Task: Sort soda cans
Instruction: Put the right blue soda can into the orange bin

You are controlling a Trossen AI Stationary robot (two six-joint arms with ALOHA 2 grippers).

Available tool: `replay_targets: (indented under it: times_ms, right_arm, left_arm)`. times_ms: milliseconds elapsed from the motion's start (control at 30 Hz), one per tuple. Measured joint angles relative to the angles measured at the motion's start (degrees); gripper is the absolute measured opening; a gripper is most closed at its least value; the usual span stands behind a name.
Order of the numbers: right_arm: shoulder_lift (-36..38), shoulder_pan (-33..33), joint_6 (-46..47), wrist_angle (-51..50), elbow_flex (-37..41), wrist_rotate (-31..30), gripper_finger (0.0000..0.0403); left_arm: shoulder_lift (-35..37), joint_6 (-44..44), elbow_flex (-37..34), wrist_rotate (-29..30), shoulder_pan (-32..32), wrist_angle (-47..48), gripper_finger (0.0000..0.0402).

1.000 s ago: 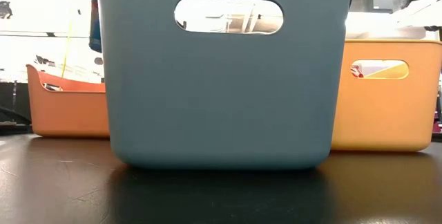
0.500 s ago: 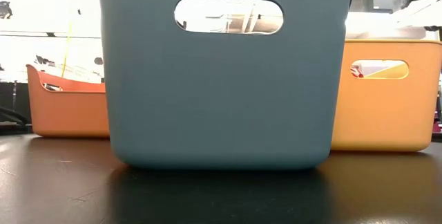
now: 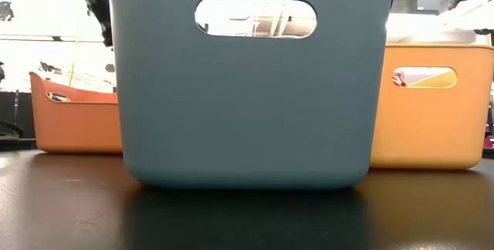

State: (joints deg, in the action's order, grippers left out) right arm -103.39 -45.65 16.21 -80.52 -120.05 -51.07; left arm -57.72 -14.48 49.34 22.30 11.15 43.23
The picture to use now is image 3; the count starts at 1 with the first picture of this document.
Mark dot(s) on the blue-grey plastic bin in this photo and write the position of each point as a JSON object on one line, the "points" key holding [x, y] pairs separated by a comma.
{"points": [[251, 107]]}

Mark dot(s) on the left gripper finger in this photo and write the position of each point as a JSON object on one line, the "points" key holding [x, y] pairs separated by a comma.
{"points": [[105, 26]]}

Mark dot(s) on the orange plastic bin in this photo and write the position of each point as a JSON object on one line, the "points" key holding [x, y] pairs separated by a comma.
{"points": [[77, 126]]}

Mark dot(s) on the yellow plastic bin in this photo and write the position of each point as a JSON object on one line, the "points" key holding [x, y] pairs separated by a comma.
{"points": [[432, 126]]}

